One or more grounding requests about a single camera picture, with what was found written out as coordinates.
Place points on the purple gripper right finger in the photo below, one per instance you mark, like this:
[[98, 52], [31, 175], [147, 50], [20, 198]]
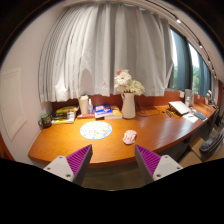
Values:
[[153, 166]]

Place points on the pink computer mouse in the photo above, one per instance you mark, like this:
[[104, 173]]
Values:
[[129, 137]]

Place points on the white ceramic vase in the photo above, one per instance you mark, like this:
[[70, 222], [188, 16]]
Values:
[[128, 107]]

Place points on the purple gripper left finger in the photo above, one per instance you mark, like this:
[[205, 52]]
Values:
[[73, 167]]

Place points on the white curtain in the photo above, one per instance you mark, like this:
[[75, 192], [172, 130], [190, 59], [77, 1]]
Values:
[[90, 42]]

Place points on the dark green mug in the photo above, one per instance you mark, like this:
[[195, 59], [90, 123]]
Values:
[[45, 121]]

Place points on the yellow book under blue book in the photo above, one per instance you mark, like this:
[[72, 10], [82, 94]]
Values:
[[116, 114]]

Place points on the silver laptop on stand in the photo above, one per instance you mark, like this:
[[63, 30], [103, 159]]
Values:
[[179, 107]]

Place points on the round light blue mouse pad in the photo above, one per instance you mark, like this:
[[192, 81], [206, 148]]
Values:
[[96, 130]]

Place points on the white tumbler bottle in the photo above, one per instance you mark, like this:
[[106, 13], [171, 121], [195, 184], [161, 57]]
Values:
[[83, 103]]

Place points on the white flower bouquet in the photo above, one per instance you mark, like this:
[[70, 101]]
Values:
[[124, 83]]

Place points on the white paper sheet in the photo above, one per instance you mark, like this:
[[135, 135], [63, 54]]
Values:
[[190, 117]]

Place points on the teal curtain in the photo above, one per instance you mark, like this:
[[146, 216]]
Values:
[[189, 70]]

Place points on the stack of books with yellow cover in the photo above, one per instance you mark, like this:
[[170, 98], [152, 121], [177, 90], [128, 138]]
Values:
[[64, 115]]

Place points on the dark office chair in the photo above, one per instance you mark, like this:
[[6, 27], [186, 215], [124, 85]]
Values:
[[211, 143]]

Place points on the small clear sanitizer bottle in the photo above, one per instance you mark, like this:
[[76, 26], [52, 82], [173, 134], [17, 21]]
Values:
[[90, 106]]

